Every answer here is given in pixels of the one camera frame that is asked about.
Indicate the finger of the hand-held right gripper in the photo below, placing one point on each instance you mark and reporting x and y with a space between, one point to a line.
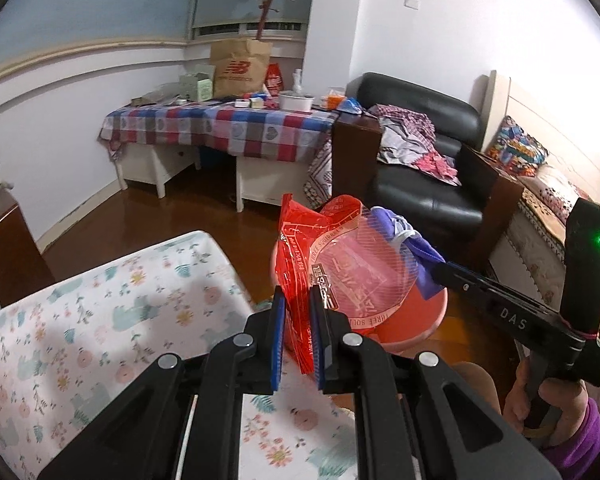
472 276
460 287

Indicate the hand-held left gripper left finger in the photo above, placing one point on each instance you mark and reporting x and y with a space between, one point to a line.
279 340

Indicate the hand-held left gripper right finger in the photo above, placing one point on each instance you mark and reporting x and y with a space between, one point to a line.
319 355

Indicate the purple cloth piece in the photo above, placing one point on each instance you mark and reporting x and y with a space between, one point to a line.
420 255

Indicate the pink plastic bucket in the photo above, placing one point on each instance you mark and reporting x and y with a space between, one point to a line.
415 320

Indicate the red snack bag clear window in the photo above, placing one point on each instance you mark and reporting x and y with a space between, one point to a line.
300 260

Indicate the person's purple sleeved right forearm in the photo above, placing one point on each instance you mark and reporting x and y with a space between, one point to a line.
585 447

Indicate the person's right hand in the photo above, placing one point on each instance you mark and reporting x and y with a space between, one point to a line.
565 405

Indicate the bed with floral bedding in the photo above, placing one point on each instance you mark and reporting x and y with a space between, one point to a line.
530 255

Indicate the wooden cabinet beside bed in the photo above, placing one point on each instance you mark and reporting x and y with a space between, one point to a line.
500 200

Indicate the person's leg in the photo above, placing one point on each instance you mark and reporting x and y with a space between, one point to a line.
475 385

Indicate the black leather sofa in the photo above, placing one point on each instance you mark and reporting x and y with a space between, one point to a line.
420 205

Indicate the colourful printed pillow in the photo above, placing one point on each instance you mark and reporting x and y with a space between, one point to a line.
517 147

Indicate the pink floral clothes pile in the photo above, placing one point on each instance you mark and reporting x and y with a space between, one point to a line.
410 140

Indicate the white wooden table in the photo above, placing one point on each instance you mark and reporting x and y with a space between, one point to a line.
265 180

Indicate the wooden cabinet beside checkered table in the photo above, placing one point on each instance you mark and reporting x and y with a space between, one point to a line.
355 160

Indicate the hanging floral cloth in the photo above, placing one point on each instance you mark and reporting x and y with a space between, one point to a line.
319 175

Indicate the cream bed headboard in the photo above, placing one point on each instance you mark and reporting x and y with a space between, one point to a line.
555 120

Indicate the blue plastic bag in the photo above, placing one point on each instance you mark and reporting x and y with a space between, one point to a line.
350 106

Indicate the checkered tablecloth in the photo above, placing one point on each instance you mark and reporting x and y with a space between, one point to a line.
205 125

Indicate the white bowl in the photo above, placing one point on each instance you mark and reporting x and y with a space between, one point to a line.
296 102

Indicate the small white box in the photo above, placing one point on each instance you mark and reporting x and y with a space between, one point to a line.
250 103

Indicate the red snack packet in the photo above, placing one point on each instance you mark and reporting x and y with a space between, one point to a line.
275 80

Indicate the pale green box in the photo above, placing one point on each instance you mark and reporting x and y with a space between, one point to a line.
197 85

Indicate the brown paper bag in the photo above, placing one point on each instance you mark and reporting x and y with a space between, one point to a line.
240 70

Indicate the clear plastic packaging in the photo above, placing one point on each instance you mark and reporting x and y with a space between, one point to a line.
155 96

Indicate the wooden cabinet beside armchair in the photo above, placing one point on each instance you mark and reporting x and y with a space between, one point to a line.
5 250

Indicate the frosted glass window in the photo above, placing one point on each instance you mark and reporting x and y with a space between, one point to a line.
105 0

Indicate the white wall socket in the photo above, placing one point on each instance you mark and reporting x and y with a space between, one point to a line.
413 2

